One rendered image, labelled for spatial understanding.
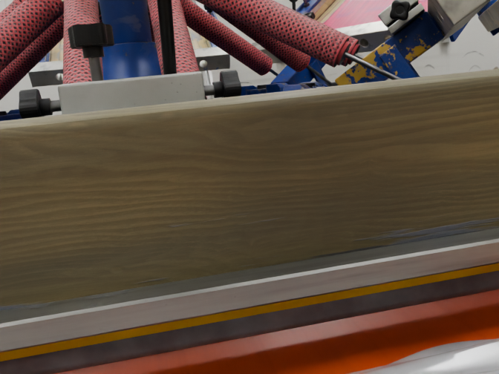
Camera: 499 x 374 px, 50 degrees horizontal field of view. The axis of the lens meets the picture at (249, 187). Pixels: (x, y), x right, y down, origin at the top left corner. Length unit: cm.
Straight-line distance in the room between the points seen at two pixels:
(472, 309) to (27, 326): 19
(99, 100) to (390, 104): 32
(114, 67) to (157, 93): 53
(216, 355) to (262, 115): 10
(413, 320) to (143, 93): 32
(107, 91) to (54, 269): 30
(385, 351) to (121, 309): 11
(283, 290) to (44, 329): 8
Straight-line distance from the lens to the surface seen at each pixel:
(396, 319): 25
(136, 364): 24
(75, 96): 48
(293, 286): 20
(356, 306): 24
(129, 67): 99
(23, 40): 89
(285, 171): 20
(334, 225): 21
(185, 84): 48
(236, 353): 23
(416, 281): 25
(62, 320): 20
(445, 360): 21
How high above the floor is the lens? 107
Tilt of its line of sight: 12 degrees down
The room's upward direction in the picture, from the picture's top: 6 degrees counter-clockwise
